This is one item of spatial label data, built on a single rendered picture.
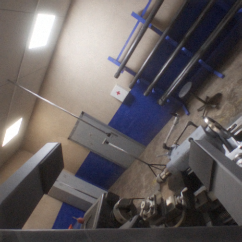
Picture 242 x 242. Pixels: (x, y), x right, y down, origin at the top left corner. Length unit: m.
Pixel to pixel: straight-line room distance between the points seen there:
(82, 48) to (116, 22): 0.97
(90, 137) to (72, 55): 2.32
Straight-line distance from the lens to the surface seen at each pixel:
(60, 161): 0.17
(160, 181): 1.62
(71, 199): 5.61
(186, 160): 1.43
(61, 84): 4.74
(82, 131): 5.13
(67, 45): 4.44
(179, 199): 1.49
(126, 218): 1.97
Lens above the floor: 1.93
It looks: 10 degrees down
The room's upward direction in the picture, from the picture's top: 60 degrees counter-clockwise
